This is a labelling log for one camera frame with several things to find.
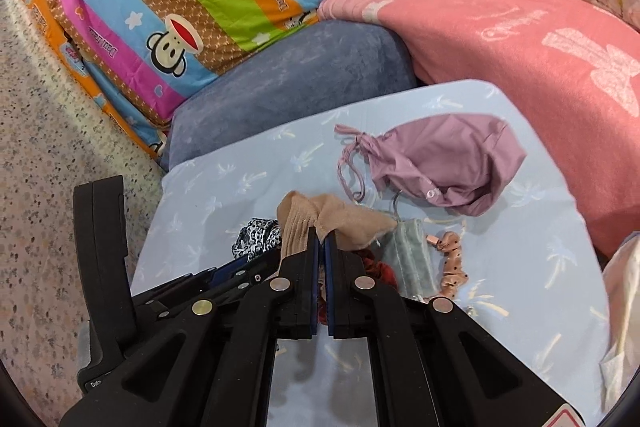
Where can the grey face mask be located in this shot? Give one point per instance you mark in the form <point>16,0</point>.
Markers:
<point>410,257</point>

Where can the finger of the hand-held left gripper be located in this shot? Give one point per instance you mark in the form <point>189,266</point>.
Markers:
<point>215,284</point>

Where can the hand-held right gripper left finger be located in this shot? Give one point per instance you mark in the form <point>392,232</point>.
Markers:
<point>295,287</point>

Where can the pink dotted scrunchie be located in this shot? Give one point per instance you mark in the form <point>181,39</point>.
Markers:
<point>450,262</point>

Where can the blue-grey cushion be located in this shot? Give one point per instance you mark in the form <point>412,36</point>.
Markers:
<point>290,77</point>

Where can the dark red scrunchie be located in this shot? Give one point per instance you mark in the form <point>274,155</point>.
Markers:
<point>384,271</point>

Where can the light blue printed tablecloth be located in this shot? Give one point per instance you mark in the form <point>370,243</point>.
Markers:
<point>525,267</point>

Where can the beige sock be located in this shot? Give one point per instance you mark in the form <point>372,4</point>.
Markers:
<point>340,217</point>

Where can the leopard print cloth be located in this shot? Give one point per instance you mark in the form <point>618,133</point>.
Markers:
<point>257,237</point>

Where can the pink blanket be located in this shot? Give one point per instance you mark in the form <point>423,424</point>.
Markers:
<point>525,42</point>

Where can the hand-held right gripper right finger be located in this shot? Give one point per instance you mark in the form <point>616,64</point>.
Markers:
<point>350,292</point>

